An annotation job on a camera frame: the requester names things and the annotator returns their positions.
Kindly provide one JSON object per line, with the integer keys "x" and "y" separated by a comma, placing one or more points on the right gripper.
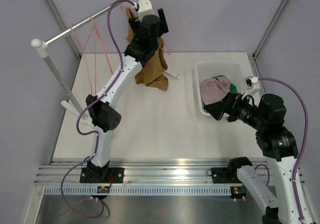
{"x": 230, "y": 104}

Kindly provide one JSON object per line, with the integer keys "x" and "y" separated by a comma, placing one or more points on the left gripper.
{"x": 161, "y": 26}

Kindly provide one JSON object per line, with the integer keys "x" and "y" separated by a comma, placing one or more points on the mauve tank top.
{"x": 213, "y": 90}

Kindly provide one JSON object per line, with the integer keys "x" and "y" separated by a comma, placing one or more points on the pink hanger of mauve top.
{"x": 97, "y": 31}

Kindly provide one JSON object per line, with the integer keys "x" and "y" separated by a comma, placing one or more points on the pink hanger of green top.
{"x": 83, "y": 48}

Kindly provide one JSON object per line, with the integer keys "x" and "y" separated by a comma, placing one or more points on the green tank top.
{"x": 232, "y": 87}

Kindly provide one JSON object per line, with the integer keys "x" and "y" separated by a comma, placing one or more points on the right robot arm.
{"x": 279, "y": 148}

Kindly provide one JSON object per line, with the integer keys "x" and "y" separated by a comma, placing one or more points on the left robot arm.
{"x": 101, "y": 107}

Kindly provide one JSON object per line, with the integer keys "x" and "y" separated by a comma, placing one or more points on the pink hanger of brown top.
{"x": 130, "y": 13}

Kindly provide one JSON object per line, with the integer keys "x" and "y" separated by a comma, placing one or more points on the brown tank top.
{"x": 152, "y": 71}

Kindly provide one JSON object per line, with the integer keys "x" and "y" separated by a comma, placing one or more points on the white plastic basket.
{"x": 206, "y": 70}

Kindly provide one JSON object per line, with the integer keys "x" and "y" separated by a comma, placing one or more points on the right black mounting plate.
{"x": 221, "y": 175}

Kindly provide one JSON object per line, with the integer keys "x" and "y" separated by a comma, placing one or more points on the black mounting plate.
{"x": 221, "y": 175}
{"x": 114, "y": 175}

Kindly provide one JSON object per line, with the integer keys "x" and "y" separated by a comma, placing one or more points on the clothes rack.
{"x": 76, "y": 111}

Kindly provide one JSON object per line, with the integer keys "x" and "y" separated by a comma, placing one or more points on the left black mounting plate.
{"x": 114, "y": 175}

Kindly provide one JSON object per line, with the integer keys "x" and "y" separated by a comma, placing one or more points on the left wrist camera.
{"x": 143, "y": 8}

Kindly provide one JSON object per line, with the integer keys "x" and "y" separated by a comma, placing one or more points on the left frame post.
{"x": 61, "y": 25}

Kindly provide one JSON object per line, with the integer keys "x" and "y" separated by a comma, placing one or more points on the frame post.
{"x": 272, "y": 24}
{"x": 61, "y": 25}

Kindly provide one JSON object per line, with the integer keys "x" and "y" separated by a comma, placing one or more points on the right frame post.
{"x": 272, "y": 24}

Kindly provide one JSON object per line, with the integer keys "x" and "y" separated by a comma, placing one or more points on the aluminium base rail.
{"x": 171, "y": 172}

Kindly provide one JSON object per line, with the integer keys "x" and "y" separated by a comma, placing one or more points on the white slotted cable duct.
{"x": 140, "y": 190}

